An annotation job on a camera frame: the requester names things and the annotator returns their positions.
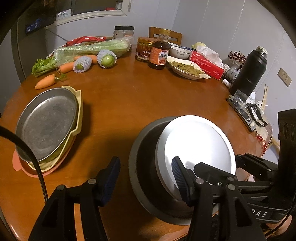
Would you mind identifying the middle carrot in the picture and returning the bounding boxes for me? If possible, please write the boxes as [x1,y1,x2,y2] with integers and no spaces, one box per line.
[58,62,75,74]

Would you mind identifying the grey refrigerator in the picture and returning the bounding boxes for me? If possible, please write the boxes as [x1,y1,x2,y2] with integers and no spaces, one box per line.
[1,18,21,114]

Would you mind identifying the clear jar black lid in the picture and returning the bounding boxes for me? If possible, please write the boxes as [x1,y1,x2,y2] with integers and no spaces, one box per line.
[113,26,134,39]

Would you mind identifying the wrapped celery bunch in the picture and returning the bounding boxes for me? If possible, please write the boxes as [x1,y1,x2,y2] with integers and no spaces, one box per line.
[31,36,134,77]

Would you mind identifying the back carrot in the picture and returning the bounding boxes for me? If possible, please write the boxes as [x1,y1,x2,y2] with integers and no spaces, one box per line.
[74,55,98,64]

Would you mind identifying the dark sauce bottle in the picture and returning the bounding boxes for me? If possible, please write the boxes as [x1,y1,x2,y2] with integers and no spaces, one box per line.
[148,34,170,70]

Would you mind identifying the white ceramic bowl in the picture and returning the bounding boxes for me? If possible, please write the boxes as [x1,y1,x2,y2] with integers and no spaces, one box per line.
[170,46,191,60]

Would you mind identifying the front carrot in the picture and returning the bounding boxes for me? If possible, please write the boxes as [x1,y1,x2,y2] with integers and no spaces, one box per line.
[35,74,66,89]

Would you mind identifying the red noodle cup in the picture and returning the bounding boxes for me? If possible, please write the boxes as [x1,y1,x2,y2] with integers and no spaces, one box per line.
[155,115,236,201]

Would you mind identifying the red tissue box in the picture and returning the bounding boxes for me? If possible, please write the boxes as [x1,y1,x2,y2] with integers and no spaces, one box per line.
[189,45,224,80]

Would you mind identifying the right hand red nails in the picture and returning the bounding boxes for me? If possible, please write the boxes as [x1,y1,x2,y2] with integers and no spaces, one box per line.
[263,215,294,238]

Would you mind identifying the black cable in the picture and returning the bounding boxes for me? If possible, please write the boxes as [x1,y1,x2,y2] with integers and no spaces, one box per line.
[0,126,49,204]

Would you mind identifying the pink plastic plate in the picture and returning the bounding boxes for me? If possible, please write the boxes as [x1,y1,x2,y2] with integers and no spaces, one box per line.
[12,137,76,178]

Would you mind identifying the carrot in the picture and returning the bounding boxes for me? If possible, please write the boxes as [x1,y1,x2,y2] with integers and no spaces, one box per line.
[35,74,66,89]
[74,55,98,64]
[58,62,75,74]

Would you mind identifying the small white bottle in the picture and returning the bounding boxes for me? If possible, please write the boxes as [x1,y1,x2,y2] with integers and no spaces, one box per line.
[222,79,232,88]

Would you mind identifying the red snack bag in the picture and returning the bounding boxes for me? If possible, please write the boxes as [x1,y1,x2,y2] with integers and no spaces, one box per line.
[65,36,107,47]

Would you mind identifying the foam-wrapped fruit left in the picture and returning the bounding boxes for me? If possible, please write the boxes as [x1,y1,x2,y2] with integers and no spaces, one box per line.
[73,56,92,73]

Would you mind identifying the chili sauce jar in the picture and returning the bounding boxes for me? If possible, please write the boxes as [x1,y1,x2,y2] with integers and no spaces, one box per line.
[135,37,157,62]

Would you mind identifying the wall socket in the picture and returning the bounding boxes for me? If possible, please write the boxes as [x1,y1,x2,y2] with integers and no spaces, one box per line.
[277,68,292,87]

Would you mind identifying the large steel bowl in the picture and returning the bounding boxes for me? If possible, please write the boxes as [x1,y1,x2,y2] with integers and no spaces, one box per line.
[128,116,193,225]

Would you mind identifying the steel plate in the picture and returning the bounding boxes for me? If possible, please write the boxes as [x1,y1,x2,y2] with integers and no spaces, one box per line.
[15,87,79,162]

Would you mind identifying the foam-wrapped green fruit right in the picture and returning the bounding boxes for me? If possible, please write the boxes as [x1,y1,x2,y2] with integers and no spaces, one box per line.
[97,50,117,69]

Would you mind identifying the black thermos flask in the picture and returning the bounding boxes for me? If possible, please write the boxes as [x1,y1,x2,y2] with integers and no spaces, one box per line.
[229,46,268,96]

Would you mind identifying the white dish with food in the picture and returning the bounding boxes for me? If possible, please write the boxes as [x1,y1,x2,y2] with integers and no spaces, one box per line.
[166,56,211,80]

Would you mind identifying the wooden chair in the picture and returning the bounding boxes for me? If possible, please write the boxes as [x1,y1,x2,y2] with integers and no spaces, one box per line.
[148,26,183,46]

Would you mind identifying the black device on table edge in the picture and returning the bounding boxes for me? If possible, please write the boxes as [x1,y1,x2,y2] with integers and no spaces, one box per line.
[226,90,268,132]

